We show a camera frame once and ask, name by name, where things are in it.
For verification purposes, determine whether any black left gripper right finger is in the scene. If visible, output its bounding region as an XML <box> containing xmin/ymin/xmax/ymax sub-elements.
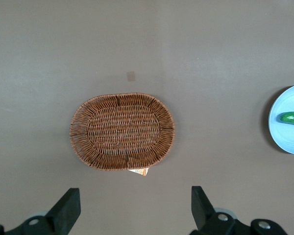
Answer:
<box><xmin>190</xmin><ymin>186</ymin><xmax>289</xmax><ymax>235</ymax></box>

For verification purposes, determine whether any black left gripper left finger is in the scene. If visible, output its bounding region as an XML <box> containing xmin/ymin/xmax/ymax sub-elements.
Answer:
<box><xmin>0</xmin><ymin>188</ymin><xmax>81</xmax><ymax>235</ymax></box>

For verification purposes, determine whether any orange paper tag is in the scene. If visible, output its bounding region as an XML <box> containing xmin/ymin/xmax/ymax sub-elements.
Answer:
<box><xmin>127</xmin><ymin>167</ymin><xmax>149</xmax><ymax>176</ymax></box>

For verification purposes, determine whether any brown oval wicker basket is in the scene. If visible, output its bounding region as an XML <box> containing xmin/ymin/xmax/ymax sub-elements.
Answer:
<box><xmin>69</xmin><ymin>92</ymin><xmax>175</xmax><ymax>171</ymax></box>

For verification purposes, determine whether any light blue round plate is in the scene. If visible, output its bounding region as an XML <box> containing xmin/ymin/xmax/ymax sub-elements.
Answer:
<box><xmin>269</xmin><ymin>83</ymin><xmax>294</xmax><ymax>155</ymax></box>

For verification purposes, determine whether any green cucumber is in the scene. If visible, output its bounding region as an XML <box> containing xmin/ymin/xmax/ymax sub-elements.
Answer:
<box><xmin>280</xmin><ymin>112</ymin><xmax>294</xmax><ymax>125</ymax></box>

